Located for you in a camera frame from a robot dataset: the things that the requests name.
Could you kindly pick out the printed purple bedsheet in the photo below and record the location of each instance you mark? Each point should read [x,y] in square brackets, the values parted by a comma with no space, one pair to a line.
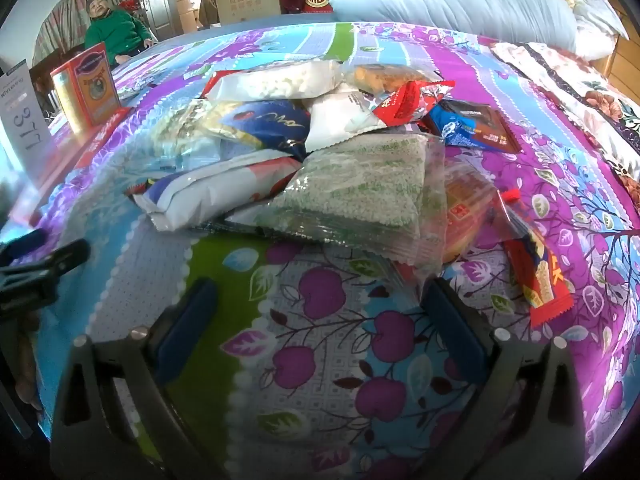
[320,340]

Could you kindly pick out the wooden headboard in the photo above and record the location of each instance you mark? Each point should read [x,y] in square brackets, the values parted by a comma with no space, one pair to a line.
[625,55]

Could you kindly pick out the plain white snack packet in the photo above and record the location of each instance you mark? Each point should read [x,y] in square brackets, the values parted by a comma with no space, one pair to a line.
[340,120]

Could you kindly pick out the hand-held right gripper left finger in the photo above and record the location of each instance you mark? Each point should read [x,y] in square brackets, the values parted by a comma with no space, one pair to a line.
[186,330]

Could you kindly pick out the white blue red snack bag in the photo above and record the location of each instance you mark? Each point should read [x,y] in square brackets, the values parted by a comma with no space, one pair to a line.
[210,195]

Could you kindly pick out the clear bag of orange crackers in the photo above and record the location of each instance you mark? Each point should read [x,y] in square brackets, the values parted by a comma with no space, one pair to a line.
[380,77]

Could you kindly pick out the green sprinkled clear snack packet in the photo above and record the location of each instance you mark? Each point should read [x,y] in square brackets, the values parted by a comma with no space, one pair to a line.
[360,190]

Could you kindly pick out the clear bag of pale snacks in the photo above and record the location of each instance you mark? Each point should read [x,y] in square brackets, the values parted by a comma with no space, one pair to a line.
[185,130]

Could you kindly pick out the flat red box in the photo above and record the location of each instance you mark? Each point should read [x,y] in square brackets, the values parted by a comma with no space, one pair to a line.
[95,142]

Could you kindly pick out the clear packet with orange cake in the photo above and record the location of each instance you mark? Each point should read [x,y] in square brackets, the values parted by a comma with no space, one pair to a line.
[465,210]

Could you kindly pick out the red yellow snack packet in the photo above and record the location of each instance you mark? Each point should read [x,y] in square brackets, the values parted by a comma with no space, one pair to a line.
[537,275]

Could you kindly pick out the floral blanket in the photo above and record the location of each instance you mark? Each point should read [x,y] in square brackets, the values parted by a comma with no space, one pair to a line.
[575,90]

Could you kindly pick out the white paper sign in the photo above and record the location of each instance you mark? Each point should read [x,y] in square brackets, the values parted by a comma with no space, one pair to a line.
[22,115]

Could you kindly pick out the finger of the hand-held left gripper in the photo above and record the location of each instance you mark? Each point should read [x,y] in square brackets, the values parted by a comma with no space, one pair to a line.
[25,242]
[50,265]

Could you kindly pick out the blue snack packet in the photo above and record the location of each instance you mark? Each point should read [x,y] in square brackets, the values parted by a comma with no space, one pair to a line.
[452,127]

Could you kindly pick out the person's left hand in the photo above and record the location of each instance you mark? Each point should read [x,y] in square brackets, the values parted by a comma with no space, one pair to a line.
[30,394]

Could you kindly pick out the orange red carton box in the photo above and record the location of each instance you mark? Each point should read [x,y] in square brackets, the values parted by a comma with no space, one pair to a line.
[85,90]

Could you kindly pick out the brown snack packet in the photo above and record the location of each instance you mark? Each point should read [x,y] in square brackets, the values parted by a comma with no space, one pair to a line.
[492,135]

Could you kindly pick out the pillow with yellow print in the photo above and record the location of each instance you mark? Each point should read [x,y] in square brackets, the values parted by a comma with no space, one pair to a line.
[585,5]

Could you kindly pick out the red white snack packet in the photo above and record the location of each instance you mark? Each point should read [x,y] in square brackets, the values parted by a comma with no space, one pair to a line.
[407,102]

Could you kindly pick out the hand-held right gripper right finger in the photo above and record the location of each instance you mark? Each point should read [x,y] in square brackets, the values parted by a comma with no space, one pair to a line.
[450,322]

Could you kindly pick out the light blue quilt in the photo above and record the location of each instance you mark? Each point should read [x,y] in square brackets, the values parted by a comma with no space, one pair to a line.
[450,2]

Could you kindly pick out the small cardboard boxes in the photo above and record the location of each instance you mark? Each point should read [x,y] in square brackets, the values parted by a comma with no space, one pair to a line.
[190,5]

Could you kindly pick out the navy blue chocolate bag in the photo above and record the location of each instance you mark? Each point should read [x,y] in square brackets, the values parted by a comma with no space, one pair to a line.
[272,122]

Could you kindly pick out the white puffed snack bag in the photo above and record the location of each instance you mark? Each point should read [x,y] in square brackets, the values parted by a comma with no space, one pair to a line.
[280,82]

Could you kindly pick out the striped cloth armchair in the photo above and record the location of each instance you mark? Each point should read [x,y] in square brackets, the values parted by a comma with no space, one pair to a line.
[60,20]

